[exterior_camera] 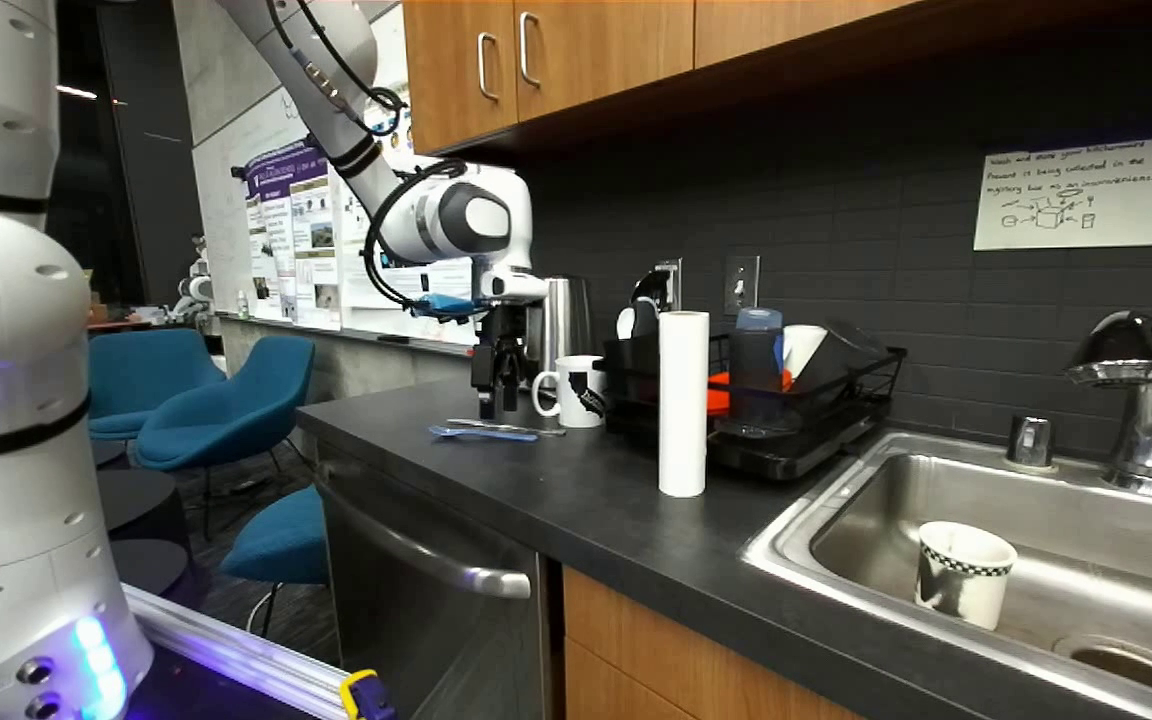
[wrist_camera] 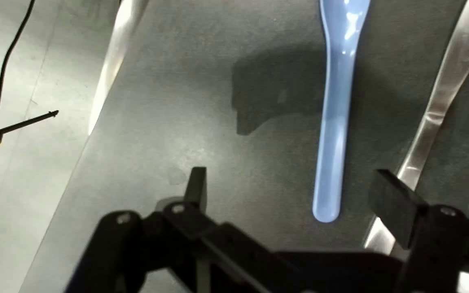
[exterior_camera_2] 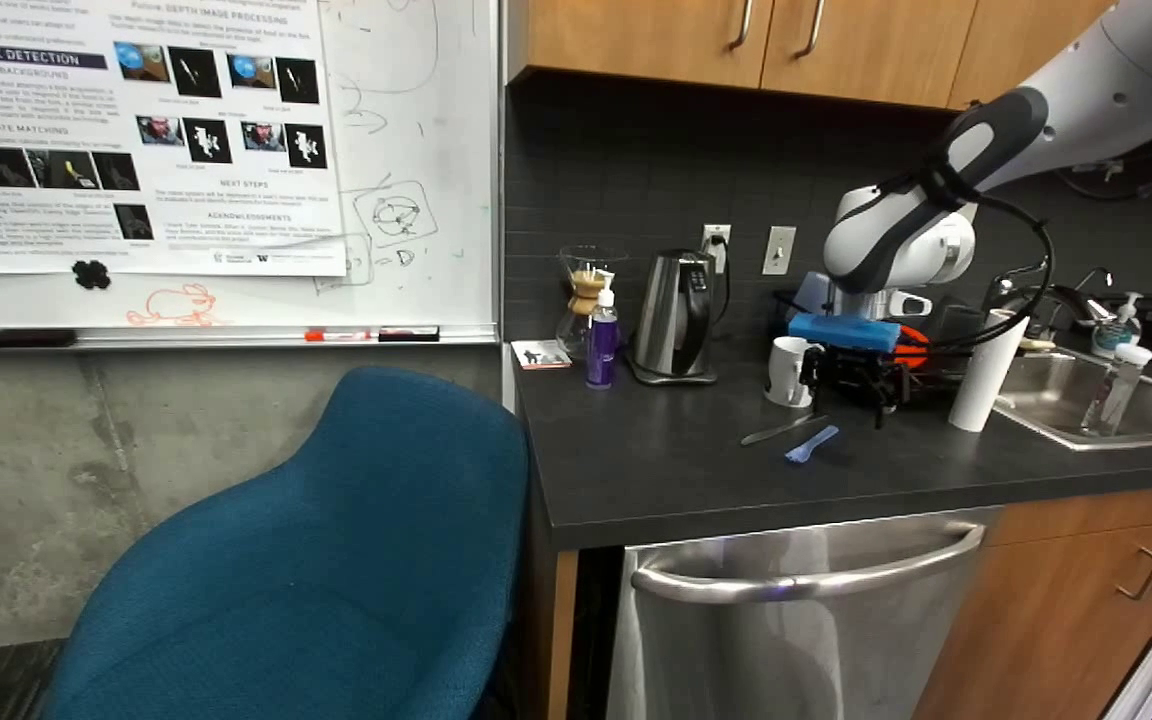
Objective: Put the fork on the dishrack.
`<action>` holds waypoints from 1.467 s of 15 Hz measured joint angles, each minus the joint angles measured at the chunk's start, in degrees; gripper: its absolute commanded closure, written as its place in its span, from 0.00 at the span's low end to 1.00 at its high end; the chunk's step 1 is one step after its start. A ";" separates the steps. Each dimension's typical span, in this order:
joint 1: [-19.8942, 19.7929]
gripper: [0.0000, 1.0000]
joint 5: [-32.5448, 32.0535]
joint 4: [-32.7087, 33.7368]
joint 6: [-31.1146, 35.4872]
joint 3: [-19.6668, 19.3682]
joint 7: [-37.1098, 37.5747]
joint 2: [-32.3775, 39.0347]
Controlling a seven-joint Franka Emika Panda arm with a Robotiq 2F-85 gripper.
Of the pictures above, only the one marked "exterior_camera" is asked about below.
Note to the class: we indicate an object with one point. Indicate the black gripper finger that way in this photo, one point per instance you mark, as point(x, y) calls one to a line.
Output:
point(525, 412)
point(484, 401)

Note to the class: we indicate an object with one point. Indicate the black electric kettle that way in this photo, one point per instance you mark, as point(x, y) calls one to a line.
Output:
point(552, 323)

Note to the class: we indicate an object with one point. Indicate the black dish rack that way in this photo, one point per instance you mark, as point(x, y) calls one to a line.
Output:
point(836, 401)

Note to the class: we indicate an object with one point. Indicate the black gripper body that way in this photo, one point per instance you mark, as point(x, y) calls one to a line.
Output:
point(504, 351)

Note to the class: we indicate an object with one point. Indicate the white bowl in rack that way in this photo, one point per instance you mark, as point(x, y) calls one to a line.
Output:
point(803, 342)

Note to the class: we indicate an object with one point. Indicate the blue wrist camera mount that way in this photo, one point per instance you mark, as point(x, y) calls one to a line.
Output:
point(447, 304)

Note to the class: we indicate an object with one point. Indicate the white poster board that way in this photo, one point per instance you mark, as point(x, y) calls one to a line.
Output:
point(286, 234)

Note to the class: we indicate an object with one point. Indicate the white paper note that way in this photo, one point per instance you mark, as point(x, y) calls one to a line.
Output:
point(1066, 198)

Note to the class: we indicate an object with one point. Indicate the blue plastic fork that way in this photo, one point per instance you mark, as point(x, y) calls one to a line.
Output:
point(482, 435)

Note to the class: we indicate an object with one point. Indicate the wooden upper cabinets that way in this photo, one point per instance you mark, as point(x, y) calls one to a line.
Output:
point(484, 67)

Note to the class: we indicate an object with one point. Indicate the stainless steel sink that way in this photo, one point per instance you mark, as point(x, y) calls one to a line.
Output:
point(1045, 570)

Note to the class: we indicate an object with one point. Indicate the white paper towel roll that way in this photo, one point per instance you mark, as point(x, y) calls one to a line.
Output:
point(681, 401)

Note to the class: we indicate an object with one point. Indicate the wooden lower cabinet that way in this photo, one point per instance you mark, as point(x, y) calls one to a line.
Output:
point(626, 662)

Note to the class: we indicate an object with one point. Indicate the white cup in sink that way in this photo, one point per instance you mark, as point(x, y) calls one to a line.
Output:
point(962, 570)

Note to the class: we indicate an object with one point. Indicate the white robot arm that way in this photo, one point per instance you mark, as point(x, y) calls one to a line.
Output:
point(68, 645)

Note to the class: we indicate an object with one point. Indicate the blue chair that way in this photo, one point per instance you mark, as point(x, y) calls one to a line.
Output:
point(236, 419)
point(281, 543)

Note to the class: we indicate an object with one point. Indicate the blue tumbler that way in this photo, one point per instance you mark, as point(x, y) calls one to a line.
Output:
point(757, 355)

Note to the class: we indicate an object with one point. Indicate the white mug with black pattern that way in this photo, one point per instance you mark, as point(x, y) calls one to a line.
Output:
point(569, 395)

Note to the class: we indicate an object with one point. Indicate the stainless dishwasher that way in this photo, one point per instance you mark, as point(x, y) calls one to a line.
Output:
point(449, 613)

